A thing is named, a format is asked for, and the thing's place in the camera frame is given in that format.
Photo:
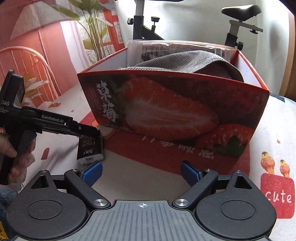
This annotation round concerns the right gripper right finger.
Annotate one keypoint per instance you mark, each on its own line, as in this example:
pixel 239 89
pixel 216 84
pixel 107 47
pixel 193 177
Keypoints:
pixel 225 207

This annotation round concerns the person's left hand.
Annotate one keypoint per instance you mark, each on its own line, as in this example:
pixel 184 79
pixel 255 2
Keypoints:
pixel 18 172

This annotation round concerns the wooden cabinet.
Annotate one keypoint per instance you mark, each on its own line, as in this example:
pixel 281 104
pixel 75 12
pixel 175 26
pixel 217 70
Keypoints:
pixel 288 84

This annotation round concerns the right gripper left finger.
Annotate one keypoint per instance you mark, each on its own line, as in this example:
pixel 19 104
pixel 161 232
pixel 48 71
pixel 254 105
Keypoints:
pixel 53 207

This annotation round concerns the black exercise bike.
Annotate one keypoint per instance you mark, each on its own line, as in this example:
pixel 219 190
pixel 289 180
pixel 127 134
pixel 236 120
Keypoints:
pixel 216 22

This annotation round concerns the cartoon printed table mat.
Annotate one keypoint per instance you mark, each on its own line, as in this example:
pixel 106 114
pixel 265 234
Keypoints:
pixel 137 167

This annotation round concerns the grey mesh fabric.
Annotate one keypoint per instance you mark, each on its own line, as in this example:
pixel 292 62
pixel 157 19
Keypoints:
pixel 195 61

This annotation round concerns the clear plastic packaged garment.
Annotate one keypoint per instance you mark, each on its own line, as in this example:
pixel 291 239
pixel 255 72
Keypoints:
pixel 139 51

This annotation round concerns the red strawberry cardboard box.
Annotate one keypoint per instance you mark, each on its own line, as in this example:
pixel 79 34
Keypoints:
pixel 213 113

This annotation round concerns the small black packet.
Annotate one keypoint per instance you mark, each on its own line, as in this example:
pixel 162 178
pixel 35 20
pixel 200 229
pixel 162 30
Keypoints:
pixel 90 150

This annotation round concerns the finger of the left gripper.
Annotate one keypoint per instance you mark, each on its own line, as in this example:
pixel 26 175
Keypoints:
pixel 66 125

